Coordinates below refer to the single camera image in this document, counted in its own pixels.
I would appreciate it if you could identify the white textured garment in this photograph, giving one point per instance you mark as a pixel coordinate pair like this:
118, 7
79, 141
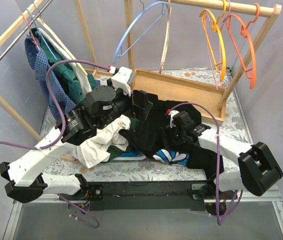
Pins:
77, 68

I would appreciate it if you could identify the wooden hanger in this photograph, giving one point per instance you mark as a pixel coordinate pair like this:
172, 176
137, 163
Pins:
166, 40

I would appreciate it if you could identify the black t shirt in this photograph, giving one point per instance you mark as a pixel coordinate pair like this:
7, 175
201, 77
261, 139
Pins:
147, 139

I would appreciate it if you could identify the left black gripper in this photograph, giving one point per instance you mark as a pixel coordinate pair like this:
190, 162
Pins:
136, 104

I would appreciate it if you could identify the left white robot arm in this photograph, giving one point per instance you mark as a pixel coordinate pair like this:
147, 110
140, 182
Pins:
92, 131

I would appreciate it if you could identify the dark green t shirt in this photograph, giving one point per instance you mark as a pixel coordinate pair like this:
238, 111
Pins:
118, 144

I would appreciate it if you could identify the blue wire hanger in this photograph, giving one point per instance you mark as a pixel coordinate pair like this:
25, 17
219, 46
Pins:
39, 33

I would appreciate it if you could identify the wooden clothes rack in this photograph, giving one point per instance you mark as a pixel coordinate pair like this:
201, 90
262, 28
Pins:
213, 98
8, 33

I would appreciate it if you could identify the left wooden clothes rack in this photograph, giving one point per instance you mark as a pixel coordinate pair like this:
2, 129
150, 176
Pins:
8, 33

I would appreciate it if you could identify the right wooden clothes rack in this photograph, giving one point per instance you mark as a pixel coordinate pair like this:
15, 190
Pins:
213, 98

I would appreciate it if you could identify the light blue hanger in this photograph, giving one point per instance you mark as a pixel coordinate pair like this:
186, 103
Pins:
138, 25

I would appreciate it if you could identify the yellow hanger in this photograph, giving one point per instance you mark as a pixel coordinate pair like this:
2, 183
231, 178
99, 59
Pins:
220, 66

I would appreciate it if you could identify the pink wire hanger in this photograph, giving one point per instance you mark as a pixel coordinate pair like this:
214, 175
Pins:
216, 75

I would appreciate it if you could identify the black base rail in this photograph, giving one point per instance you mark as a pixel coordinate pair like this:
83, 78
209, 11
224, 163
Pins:
196, 195

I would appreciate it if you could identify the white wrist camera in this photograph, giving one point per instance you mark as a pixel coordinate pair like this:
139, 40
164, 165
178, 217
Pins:
171, 114
122, 78

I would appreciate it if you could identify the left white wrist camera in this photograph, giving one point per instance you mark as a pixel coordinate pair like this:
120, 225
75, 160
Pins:
122, 78

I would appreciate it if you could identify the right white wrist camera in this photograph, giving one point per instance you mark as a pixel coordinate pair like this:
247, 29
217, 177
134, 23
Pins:
171, 114

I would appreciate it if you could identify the pink hanger on left rack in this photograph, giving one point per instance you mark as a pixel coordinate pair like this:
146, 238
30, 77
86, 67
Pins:
30, 31

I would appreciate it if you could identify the teal blue t shirt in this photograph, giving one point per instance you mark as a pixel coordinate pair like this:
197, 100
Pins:
131, 153

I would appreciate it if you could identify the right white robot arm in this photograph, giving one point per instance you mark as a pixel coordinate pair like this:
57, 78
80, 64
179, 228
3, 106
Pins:
258, 169

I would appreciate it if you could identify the white plastic basket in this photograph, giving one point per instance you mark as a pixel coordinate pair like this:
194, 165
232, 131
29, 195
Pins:
139, 157

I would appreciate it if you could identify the white t shirt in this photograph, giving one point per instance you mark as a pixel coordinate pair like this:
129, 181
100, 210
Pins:
92, 151

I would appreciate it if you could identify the cream plastic hanger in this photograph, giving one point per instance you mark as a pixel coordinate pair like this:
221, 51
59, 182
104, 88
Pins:
56, 38

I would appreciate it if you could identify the dark green ruffled garment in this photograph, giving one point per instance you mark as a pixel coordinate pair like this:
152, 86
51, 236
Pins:
65, 74

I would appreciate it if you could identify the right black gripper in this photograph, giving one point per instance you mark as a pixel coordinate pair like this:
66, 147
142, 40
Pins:
168, 137

